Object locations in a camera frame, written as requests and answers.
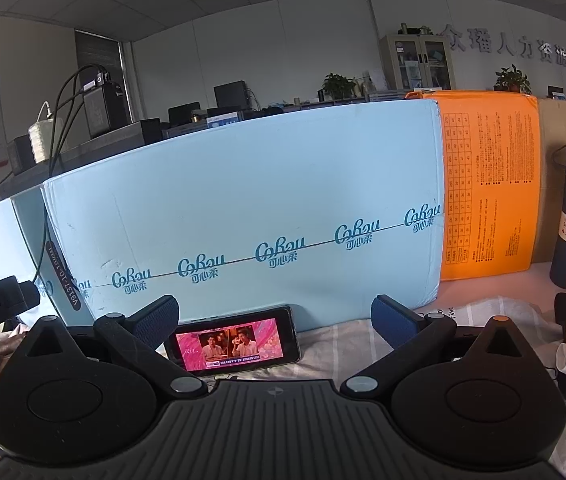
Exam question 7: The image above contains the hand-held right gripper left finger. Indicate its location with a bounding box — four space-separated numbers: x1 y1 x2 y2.
13 296 209 401

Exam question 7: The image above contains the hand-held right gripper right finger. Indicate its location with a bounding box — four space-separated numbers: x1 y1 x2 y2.
340 295 539 400

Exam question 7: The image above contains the striped cartoon print bedsheet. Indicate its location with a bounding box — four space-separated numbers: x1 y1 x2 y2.
165 296 566 478

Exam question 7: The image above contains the black smartphone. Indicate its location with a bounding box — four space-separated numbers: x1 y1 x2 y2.
165 304 302 378

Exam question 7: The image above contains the large light blue cardboard box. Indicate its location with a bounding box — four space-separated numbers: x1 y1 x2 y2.
42 99 448 322

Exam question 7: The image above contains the white power strip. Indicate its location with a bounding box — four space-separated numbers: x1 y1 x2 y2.
28 102 60 164

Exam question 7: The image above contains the orange cardboard box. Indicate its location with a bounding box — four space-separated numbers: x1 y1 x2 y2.
404 90 543 282

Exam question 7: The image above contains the black computer monitor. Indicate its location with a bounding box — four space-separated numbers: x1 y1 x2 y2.
213 81 252 111
168 102 202 127

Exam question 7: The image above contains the black box device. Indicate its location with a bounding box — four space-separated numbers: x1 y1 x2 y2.
79 67 132 139

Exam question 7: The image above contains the green potted plant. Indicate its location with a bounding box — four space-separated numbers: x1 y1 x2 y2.
322 72 360 102
493 64 533 95

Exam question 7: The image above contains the beige glass door cabinet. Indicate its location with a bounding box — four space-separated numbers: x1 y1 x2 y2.
379 33 457 94

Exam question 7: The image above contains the black cable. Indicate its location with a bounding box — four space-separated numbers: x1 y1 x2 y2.
33 64 110 288
49 71 114 161

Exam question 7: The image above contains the grey wall lettering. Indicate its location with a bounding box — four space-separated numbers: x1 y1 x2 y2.
437 22 566 69

